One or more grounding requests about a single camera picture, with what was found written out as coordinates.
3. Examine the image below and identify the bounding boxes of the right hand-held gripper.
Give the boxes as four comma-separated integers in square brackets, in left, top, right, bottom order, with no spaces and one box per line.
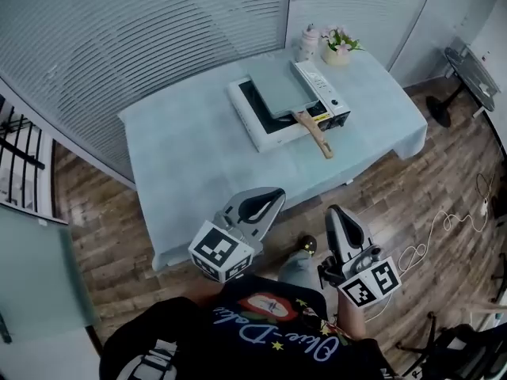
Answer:
[318,204,402,310]

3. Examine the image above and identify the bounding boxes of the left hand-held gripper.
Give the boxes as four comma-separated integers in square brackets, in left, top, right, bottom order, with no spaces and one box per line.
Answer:
[187,187,288,285]

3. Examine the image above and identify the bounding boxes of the grey square pan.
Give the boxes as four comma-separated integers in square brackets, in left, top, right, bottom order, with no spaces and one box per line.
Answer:
[246,63,335,161]

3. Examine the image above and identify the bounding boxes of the white portable gas stove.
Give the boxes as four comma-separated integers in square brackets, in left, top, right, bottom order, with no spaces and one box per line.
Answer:
[227,59,353,154]

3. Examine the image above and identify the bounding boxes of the person's right forearm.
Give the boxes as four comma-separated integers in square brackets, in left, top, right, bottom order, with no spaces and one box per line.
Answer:
[335,291,368,339]

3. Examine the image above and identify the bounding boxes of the cream pot with pink flowers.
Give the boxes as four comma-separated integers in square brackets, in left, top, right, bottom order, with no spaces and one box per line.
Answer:
[319,25,365,67]

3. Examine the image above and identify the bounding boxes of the person's black star-print shoe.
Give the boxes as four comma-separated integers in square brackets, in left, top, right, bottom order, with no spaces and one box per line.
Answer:
[296,234,319,257]

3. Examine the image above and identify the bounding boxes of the person's grey jeans leg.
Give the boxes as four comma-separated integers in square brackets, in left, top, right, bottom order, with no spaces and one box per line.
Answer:
[276,249,318,289]

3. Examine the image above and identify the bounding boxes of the table with light blue cloth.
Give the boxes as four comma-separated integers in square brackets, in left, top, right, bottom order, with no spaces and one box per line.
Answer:
[117,47,429,273]

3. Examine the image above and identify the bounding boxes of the person's black printed t-shirt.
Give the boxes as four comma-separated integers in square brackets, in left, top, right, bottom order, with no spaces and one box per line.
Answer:
[98,273,397,380]

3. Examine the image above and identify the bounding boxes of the black office chair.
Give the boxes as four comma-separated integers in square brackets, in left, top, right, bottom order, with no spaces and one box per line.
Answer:
[395,310,507,380]

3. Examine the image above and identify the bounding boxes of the white patterned lidded jar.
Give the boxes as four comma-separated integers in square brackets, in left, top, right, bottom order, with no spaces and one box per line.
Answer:
[297,22,321,63]

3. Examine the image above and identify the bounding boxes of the round black side table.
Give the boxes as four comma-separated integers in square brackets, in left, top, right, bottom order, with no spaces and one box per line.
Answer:
[425,45,501,129]

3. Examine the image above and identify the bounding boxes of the frosted glass partition panel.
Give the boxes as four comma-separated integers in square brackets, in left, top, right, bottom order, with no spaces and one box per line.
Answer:
[0,202,101,347]

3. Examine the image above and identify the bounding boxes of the white floor cable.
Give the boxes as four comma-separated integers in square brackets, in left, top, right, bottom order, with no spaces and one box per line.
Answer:
[364,196,491,325]

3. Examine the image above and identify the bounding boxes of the white black-banded shoulder strap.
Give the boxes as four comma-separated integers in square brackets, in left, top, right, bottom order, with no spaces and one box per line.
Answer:
[120,339,177,380]

